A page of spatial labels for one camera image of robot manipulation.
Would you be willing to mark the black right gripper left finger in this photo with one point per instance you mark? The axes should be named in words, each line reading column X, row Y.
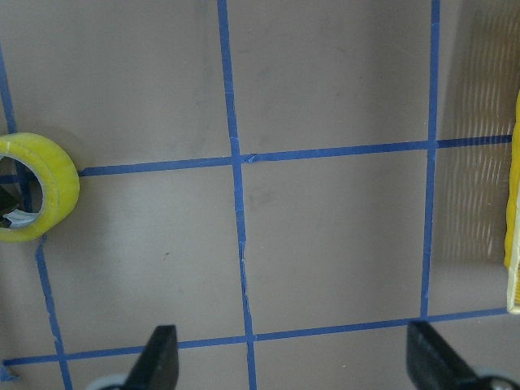
column 10, row 211

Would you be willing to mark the yellow tape roll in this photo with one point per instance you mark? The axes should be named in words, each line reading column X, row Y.
column 57, row 176

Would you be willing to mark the yellow woven basket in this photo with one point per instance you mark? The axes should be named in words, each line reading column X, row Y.
column 512, row 223

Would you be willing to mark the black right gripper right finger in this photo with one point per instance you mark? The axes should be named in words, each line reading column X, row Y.
column 433, row 364

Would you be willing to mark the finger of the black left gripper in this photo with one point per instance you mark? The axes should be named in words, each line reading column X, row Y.
column 158, row 365

